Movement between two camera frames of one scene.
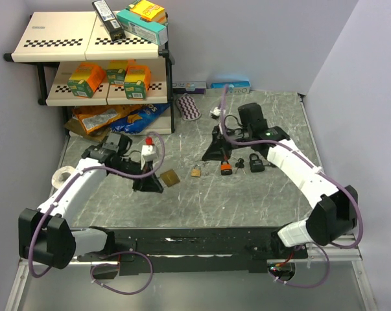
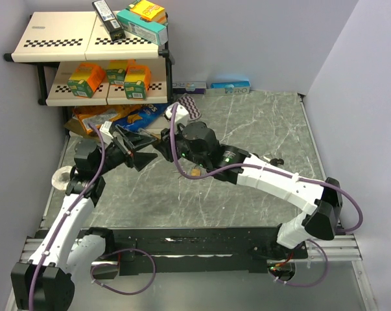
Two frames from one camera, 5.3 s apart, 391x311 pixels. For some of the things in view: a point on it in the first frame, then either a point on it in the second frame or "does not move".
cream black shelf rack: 78,65 does not move
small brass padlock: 196,171 does not move
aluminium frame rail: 316,253 does not move
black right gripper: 217,149 to 165,145
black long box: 108,21 does not move
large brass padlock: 170,177 to 143,132
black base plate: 168,250 does not move
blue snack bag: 139,120 does not move
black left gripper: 147,183 to 134,140
